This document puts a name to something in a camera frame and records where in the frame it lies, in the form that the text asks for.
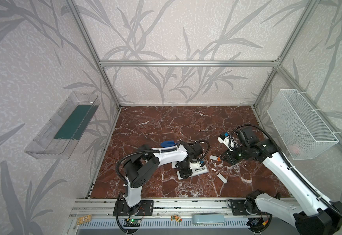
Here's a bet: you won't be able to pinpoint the blue toy shovel wooden handle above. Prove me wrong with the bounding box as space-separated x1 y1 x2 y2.
160 141 178 148

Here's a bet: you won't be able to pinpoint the right controller board wires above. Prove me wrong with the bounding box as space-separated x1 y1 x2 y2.
246 217 270 233

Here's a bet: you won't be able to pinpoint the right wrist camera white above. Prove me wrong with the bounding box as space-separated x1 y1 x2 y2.
219 132 237 152

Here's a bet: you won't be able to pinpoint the black corrugated cable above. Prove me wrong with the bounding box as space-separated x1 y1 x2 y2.
231 124 342 231
115 139 211 189

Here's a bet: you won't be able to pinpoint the left green led controller board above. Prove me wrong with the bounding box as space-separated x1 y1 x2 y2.
123 218 142 227

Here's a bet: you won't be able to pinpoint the left black corrugated cable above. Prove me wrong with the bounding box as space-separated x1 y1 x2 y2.
115 139 211 189

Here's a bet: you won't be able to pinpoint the white wire mesh basket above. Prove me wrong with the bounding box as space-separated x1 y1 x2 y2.
267 89 339 160

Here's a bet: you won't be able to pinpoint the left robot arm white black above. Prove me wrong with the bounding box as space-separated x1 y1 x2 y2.
115 140 210 209

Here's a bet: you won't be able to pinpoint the grey rectangular box on rail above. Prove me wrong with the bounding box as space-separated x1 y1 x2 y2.
192 214 225 225

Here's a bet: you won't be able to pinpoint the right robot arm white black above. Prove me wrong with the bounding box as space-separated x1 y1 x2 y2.
218 124 342 235

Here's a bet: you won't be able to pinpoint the clear plastic wall shelf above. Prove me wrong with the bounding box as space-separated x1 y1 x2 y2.
24 92 101 160

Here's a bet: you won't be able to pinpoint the right black corrugated cable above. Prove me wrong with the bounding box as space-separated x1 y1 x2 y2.
231 124 342 231

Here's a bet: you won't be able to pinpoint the white remote control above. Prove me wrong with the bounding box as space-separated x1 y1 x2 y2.
172 162 178 169
177 166 208 180

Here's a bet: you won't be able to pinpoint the tan circuit board piece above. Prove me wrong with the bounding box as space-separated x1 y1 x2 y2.
76 214 92 225

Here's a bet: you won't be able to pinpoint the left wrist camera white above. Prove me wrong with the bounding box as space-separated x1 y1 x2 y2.
189 159 206 172

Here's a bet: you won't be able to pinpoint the small orange green connector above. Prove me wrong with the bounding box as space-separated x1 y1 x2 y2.
171 214 183 222

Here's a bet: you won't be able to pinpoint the pink object in basket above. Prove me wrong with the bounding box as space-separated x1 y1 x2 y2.
287 144 301 155

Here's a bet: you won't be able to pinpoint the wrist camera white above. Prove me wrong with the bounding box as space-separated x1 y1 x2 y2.
189 159 206 172
219 132 237 152

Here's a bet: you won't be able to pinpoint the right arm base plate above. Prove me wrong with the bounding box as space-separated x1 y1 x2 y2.
227 199 258 216

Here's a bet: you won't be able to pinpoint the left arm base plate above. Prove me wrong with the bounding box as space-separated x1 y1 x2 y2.
113 199 154 216

